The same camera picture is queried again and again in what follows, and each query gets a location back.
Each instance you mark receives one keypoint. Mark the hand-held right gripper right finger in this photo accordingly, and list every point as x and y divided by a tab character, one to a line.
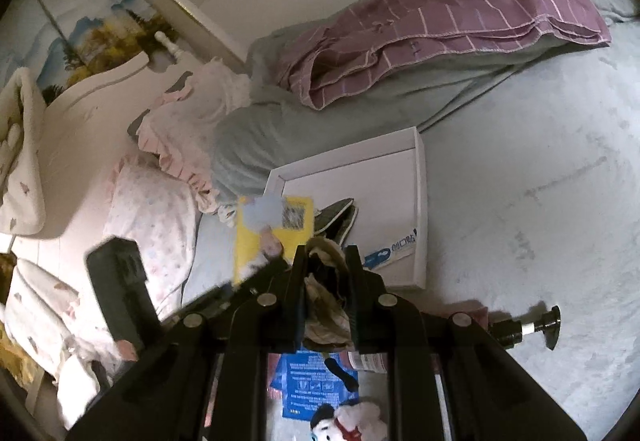
353	291

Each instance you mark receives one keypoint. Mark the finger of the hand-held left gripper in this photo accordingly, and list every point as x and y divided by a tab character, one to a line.
225	291

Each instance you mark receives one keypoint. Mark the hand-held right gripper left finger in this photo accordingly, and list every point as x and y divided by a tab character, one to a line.
300	286

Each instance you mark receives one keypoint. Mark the beige cloth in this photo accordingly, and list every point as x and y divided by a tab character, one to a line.
325	316

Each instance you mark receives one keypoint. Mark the yellow packet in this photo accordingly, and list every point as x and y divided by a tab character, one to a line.
250	241

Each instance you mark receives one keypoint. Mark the blue printed packet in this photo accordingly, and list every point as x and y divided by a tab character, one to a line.
305	381
276	386

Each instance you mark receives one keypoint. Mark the white shallow box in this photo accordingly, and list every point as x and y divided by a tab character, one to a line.
360	181

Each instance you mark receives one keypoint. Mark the black and white plush toy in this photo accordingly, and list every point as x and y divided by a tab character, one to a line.
350	423

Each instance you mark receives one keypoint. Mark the person's left hand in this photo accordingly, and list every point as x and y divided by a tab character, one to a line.
127	350

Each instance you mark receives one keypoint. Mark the white floral pillow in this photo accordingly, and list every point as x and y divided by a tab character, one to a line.
150	221

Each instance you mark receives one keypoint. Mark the small white patterned cloth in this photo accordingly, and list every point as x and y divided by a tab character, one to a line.
227	215

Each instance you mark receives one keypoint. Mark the white padded cushion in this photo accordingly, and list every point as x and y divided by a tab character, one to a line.
45	316

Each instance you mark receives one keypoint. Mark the grey-green blanket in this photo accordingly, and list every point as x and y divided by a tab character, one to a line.
260	141

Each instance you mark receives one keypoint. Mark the white headboard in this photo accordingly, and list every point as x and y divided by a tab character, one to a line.
95	131

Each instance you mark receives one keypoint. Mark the white spotted quilt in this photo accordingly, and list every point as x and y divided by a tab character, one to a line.
20	156

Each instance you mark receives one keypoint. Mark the pink ruffled pillow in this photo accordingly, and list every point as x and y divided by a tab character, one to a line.
195	121

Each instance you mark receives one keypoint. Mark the purple pump bottle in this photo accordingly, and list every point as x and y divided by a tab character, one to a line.
530	327

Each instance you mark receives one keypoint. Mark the purple striped cloth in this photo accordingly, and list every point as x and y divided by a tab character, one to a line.
450	16

